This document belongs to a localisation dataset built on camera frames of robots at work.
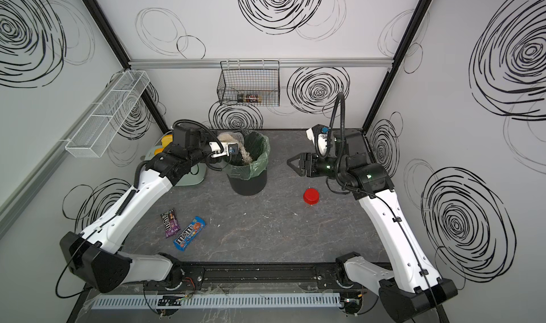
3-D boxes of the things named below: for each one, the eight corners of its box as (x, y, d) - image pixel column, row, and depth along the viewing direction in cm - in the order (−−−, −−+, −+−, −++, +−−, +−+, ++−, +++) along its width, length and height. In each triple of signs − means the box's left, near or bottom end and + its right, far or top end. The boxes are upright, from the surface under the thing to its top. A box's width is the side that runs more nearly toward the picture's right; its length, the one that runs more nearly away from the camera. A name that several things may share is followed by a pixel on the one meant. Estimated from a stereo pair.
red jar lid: (304, 205, 94) (304, 202, 92) (302, 190, 99) (303, 188, 97) (320, 205, 94) (321, 202, 92) (318, 190, 99) (319, 188, 97)
